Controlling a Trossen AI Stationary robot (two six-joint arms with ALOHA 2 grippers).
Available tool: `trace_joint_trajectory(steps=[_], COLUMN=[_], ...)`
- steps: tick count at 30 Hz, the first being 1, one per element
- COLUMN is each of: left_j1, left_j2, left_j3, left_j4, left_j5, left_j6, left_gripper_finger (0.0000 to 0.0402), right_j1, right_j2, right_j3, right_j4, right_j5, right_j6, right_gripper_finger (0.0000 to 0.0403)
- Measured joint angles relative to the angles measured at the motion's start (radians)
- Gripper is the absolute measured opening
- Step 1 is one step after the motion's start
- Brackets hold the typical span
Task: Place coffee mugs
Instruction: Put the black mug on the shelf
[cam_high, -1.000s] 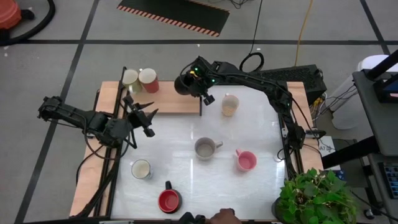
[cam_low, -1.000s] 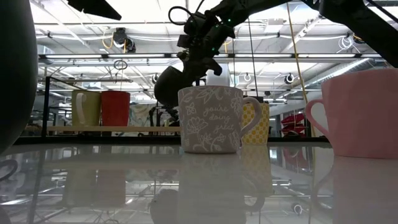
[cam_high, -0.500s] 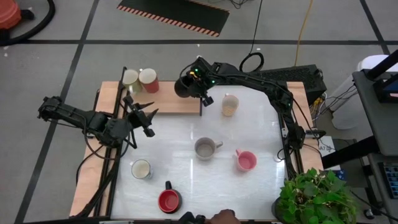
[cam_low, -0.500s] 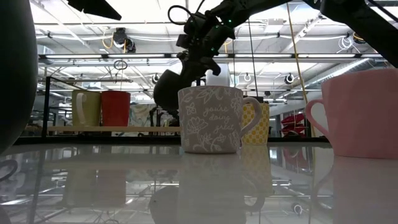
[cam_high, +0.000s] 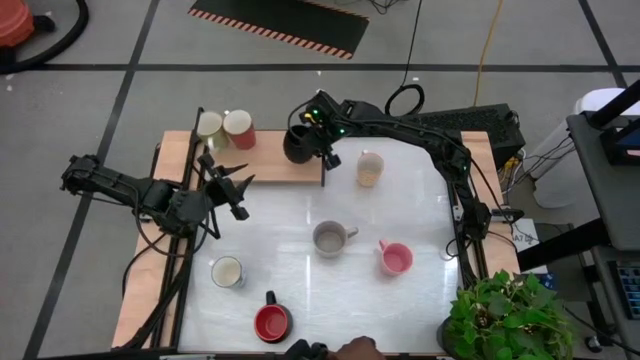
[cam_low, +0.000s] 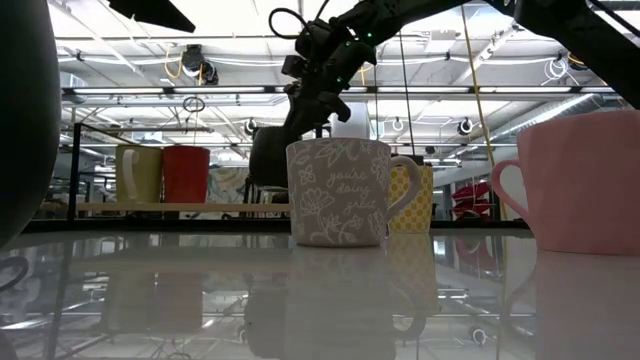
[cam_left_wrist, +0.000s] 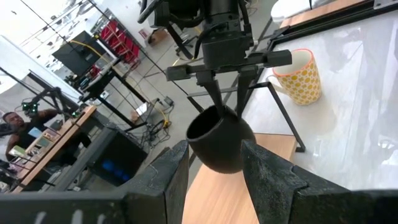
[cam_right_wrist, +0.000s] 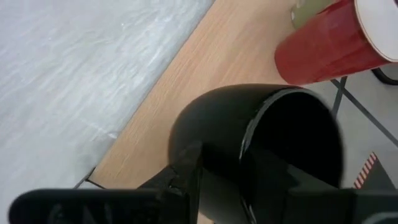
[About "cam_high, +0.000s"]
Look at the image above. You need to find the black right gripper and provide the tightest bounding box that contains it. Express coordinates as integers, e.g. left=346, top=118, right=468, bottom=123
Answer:
left=294, top=89, right=349, bottom=171

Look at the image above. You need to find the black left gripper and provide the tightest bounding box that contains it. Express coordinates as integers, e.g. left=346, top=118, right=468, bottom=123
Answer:
left=198, top=152, right=256, bottom=222

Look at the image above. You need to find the all black mug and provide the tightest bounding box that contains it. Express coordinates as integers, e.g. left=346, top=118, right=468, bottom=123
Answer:
left=282, top=124, right=322, bottom=165

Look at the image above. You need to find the orange-red tall mug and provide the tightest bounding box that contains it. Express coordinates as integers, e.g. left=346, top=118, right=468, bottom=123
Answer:
left=222, top=109, right=257, bottom=151

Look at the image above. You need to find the cream mug with green pattern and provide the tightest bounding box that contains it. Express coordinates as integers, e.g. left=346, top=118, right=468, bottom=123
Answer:
left=196, top=110, right=230, bottom=152

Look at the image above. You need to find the yellow dotted mug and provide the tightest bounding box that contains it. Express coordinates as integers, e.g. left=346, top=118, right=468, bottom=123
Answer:
left=356, top=149, right=385, bottom=189

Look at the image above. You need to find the beige grey mug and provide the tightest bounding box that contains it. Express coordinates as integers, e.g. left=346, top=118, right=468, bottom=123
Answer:
left=312, top=219, right=360, bottom=259

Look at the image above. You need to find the pink mug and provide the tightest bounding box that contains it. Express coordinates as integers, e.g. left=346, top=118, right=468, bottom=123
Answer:
left=377, top=239, right=415, bottom=278

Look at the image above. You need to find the black mug with red inside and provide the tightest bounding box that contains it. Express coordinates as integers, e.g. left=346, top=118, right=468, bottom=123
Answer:
left=253, top=290, right=294, bottom=344

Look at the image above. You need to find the black mat with striped edge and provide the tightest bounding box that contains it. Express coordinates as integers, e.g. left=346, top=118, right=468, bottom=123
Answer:
left=187, top=0, right=370, bottom=61

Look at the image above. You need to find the black computer case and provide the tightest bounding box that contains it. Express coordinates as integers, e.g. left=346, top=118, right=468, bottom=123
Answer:
left=388, top=103, right=527, bottom=169

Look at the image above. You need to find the black handheld object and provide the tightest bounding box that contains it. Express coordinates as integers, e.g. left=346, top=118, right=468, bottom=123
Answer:
left=283, top=338, right=332, bottom=360

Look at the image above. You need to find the person's hand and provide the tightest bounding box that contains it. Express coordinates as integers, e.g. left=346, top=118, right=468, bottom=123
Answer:
left=330, top=335, right=387, bottom=360

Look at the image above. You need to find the white paper sheet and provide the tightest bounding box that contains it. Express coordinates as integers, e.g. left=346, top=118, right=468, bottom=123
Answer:
left=510, top=219, right=541, bottom=251

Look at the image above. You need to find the green leafy potted plant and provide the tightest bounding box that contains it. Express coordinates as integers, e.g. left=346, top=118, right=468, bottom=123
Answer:
left=438, top=268, right=576, bottom=360

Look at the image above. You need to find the orange vacuum canister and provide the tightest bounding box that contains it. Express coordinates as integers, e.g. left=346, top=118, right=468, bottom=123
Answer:
left=0, top=0, right=35, bottom=49

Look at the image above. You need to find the white bin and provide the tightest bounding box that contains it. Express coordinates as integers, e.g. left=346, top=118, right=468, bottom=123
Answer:
left=529, top=87, right=640, bottom=209

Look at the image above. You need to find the grey equipment cart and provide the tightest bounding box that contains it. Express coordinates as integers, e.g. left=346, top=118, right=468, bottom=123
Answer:
left=517, top=112, right=640, bottom=351

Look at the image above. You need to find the black keyboard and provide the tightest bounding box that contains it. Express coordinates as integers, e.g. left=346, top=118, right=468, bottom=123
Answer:
left=614, top=263, right=640, bottom=321

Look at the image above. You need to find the wooden shelf with black frame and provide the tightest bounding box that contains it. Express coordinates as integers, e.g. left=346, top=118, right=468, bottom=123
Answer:
left=192, top=106, right=326, bottom=187

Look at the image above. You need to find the thin black hanging cable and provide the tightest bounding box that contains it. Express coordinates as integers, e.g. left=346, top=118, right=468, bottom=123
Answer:
left=383, top=0, right=426, bottom=120

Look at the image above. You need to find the black metal rig frame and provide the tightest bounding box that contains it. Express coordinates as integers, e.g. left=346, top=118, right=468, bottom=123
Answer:
left=117, top=128, right=490, bottom=360

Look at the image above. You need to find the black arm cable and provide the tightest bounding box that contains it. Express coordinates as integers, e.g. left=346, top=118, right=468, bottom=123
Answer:
left=121, top=219, right=171, bottom=301

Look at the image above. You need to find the thin yellow hanging cable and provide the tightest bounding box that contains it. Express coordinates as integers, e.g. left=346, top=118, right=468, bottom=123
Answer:
left=472, top=0, right=503, bottom=107

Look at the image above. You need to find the thick black vacuum hose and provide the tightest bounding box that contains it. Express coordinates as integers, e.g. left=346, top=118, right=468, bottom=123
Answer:
left=0, top=0, right=90, bottom=75

